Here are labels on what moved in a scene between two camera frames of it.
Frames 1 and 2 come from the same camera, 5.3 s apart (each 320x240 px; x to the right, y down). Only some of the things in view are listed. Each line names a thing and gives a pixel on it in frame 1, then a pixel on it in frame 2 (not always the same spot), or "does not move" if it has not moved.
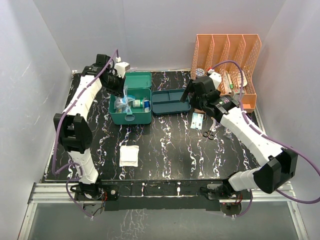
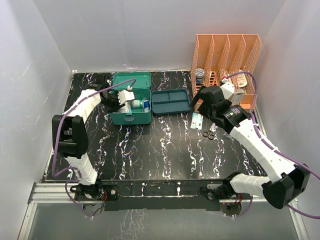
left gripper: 119,91 to 117,106
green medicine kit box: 135,106 does not move
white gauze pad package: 129,156 to 126,108
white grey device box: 236,95 does not move
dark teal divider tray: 168,101 does not move
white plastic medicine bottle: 138,103 does not move
